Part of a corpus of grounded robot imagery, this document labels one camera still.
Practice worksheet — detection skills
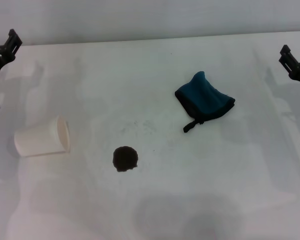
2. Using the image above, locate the white paper cup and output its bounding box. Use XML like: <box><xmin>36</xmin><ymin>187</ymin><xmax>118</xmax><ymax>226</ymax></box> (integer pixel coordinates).
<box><xmin>13</xmin><ymin>114</ymin><xmax>72</xmax><ymax>158</ymax></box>

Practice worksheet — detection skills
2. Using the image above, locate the blue rag with black trim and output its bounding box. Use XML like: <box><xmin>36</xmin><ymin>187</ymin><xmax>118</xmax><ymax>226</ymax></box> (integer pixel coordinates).
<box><xmin>174</xmin><ymin>70</ymin><xmax>236</xmax><ymax>134</ymax></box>

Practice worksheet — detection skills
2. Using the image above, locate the black water stain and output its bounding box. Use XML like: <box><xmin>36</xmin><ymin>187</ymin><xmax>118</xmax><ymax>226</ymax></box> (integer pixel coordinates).
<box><xmin>112</xmin><ymin>145</ymin><xmax>139</xmax><ymax>173</ymax></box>

